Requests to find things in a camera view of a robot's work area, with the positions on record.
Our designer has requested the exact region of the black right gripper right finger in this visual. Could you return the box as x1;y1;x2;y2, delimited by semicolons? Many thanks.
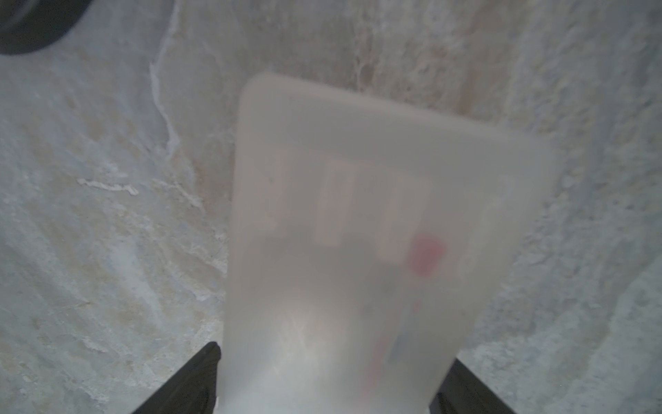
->
429;359;515;414

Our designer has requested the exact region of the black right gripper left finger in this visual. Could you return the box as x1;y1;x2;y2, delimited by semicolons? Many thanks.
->
133;342;222;414

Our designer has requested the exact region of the translucent white pencil case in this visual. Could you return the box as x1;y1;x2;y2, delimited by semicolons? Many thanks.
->
218;73;560;413

